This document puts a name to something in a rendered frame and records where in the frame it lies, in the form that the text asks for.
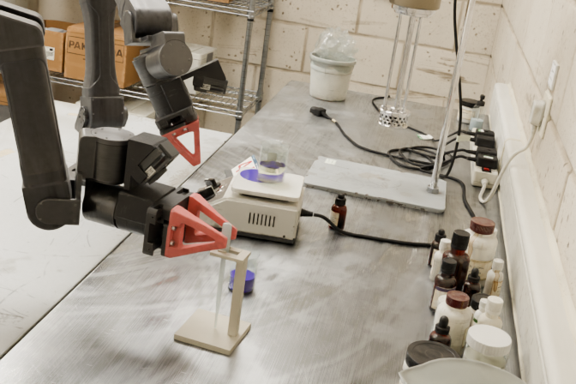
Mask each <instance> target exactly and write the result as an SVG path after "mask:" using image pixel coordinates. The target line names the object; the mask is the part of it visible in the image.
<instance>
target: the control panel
mask: <svg viewBox="0 0 576 384"><path fill-rule="evenodd" d="M232 178H233V177H228V178H226V179H224V180H221V181H218V182H217V183H221V185H223V186H222V187H221V188H219V187H218V188H216V189H214V193H215V196H214V197H213V198H212V199H210V200H208V201H207V202H208V203H209V202H212V201H216V200H218V199H221V198H223V197H224V195H225V192H226V190H227V189H228V187H229V185H230V183H231V180H232ZM221 185H220V186H221ZM218 189H221V190H220V191H217V190H218Z"/></svg>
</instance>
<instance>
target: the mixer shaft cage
mask: <svg viewBox="0 0 576 384"><path fill-rule="evenodd" d="M401 21H402V14H399V19H398V25H397V30H396V34H395V40H394V45H393V54H392V58H391V63H390V69H389V73H388V78H387V87H386V92H385V98H384V102H383V105H381V106H380V107H379V112H380V116H379V120H378V121H377V122H378V124H380V125H382V126H385V127H388V128H392V129H406V128H407V126H408V125H407V122H408V117H409V116H410V115H411V111H409V110H408V109H406V104H407V99H408V94H409V90H410V84H411V77H412V71H413V67H414V62H415V57H416V53H417V44H418V40H419V35H420V30H421V26H422V21H423V18H422V17H419V21H418V25H417V34H416V38H415V44H414V48H413V52H412V58H411V66H410V71H409V75H408V81H407V85H406V90H405V98H404V103H403V107H401V105H400V101H401V97H402V92H403V87H404V82H405V74H406V69H407V64H408V59H409V55H410V49H411V42H412V36H413V32H414V26H415V22H416V17H414V16H410V19H409V24H408V28H407V35H406V40H405V48H404V54H403V58H402V64H401V68H400V73H399V82H398V86H397V92H396V96H395V101H394V105H387V97H388V93H389V88H390V83H391V78H392V73H393V64H394V59H395V54H396V50H397V44H398V39H399V30H400V26H401ZM389 124H391V125H389ZM394 125H395V126H394Z"/></svg>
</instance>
